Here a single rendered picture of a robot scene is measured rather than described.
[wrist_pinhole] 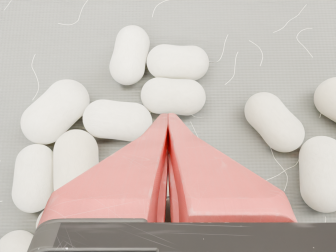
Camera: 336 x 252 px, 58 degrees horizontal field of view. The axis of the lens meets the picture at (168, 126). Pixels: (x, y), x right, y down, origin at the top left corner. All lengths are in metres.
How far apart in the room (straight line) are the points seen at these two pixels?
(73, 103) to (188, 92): 0.06
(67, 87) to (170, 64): 0.05
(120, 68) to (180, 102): 0.04
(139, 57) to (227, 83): 0.05
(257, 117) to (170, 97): 0.04
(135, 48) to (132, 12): 0.04
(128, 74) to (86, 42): 0.04
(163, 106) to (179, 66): 0.02
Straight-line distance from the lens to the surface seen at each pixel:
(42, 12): 0.21
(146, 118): 0.15
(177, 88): 0.15
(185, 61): 0.16
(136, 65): 0.16
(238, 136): 0.17
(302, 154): 0.16
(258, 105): 0.16
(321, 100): 0.17
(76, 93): 0.16
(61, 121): 0.16
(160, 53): 0.16
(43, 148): 0.16
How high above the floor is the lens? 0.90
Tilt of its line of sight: 77 degrees down
